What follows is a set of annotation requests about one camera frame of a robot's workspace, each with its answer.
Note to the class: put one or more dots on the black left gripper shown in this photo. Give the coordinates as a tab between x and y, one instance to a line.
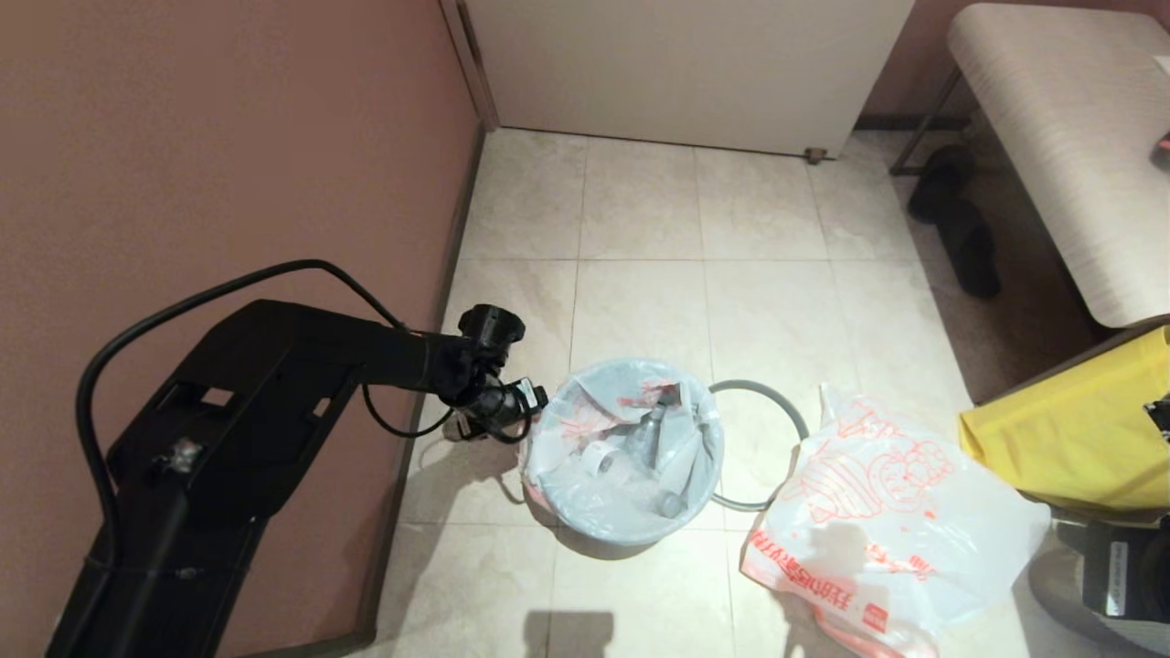
484	366

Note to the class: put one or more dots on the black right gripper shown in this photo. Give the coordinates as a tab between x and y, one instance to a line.
1143	571

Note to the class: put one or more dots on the used white red-print trash bag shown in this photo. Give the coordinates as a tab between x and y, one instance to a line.
567	475

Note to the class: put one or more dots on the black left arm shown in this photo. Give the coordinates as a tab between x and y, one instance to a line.
256	402

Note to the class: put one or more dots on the yellow fabric bag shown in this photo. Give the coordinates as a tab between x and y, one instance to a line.
1069	439

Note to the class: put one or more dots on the new white red-print plastic bag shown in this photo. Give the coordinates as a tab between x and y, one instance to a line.
896	548

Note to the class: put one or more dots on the grey round cushion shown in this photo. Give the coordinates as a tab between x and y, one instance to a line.
1056	585

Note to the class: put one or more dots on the clear plastic bottle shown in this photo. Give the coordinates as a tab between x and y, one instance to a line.
645	439
603	459

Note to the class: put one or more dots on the white door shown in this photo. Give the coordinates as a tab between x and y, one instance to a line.
686	73

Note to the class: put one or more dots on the black slipper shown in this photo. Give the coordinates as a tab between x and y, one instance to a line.
969	251
940	178

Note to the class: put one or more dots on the small metal door stop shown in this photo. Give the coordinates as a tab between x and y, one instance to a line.
813	154

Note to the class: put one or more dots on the beige wood-grain bench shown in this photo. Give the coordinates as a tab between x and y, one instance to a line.
1069	164

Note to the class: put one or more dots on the red and black object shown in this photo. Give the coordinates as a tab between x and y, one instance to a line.
1164	151

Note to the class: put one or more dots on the grey metal bench leg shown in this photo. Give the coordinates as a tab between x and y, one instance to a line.
925	122

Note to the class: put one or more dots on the white paper sheet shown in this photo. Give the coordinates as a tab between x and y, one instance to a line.
1163	66

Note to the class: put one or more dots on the beige door frame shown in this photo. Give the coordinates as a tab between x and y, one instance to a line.
471	64

